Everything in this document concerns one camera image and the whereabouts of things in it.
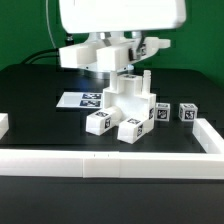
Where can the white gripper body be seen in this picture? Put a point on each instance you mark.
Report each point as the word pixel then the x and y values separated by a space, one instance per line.
pixel 87 16

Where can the white chair seat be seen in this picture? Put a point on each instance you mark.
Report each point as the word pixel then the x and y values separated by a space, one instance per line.
pixel 132 95

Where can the white chair back frame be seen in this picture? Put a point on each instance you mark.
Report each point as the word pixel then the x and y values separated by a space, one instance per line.
pixel 110 54

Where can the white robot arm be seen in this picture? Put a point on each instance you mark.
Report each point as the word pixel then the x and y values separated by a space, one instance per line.
pixel 115 30

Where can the white sheet with tags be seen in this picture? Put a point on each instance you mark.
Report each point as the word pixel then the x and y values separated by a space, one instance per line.
pixel 80 100

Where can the white block at left edge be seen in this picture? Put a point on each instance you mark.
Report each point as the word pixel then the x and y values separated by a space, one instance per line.
pixel 4 124

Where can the white U-shaped obstacle fence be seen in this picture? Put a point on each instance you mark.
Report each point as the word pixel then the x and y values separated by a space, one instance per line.
pixel 206 165

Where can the black cable thick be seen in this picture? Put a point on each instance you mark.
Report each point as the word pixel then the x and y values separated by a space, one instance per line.
pixel 48 57

